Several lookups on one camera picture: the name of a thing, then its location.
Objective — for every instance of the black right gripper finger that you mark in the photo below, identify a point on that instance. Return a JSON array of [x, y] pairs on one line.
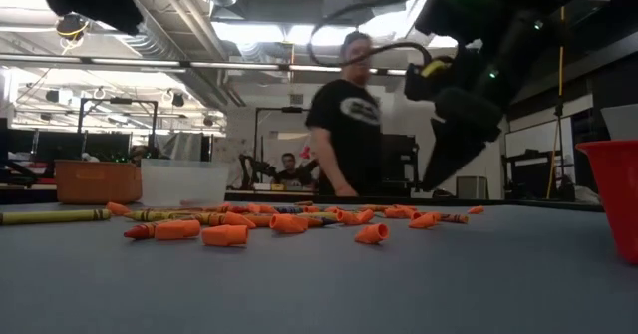
[[441, 154], [466, 154]]

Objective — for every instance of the orange crayon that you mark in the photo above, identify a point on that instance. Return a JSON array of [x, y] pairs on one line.
[[453, 219], [262, 221]]

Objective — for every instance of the blue crayon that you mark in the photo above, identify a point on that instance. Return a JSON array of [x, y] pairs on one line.
[[289, 210]]

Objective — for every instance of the clear plastic bin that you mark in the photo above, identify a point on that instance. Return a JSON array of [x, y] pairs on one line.
[[184, 182]]

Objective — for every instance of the red crayon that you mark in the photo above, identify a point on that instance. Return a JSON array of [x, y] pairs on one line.
[[138, 232]]

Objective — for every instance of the background black robot arm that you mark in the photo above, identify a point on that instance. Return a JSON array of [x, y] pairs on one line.
[[254, 169]]

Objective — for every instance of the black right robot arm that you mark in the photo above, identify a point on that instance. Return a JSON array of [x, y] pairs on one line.
[[528, 25]]

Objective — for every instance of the grey box bin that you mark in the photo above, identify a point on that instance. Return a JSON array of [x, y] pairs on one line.
[[471, 188]]

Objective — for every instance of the black equipment cabinet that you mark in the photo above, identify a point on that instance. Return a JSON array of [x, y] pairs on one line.
[[399, 164]]

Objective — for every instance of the black shelf cart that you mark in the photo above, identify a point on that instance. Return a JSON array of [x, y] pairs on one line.
[[528, 174]]

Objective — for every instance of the whiteboard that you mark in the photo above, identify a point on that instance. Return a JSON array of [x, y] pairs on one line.
[[538, 137]]

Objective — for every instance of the yellow pole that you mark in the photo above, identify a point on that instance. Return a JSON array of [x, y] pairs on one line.
[[553, 164]]

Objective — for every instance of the standing person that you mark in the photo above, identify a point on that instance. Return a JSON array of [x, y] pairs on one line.
[[349, 124]]

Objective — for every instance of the seated person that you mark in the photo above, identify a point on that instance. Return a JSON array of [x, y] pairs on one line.
[[289, 174]]

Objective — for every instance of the red plastic basket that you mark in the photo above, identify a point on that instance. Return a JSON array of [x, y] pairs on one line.
[[615, 199]]

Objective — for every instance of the grey ceiling unit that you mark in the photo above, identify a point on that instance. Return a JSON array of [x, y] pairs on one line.
[[339, 4]]

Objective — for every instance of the long ceiling light bar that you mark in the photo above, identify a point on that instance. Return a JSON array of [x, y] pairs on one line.
[[234, 66]]

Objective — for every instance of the person behind monitors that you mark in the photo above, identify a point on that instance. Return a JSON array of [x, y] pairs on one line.
[[138, 154]]

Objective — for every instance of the black computer monitor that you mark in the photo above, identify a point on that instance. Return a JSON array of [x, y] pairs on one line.
[[20, 144], [60, 147], [107, 147]]

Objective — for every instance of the orange plastic bin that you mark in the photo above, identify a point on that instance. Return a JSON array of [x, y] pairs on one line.
[[97, 182]]

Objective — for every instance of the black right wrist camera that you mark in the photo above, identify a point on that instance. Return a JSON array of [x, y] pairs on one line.
[[423, 87]]

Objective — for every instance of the black metal frame rig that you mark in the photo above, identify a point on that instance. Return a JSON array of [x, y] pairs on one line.
[[279, 109], [117, 100]]

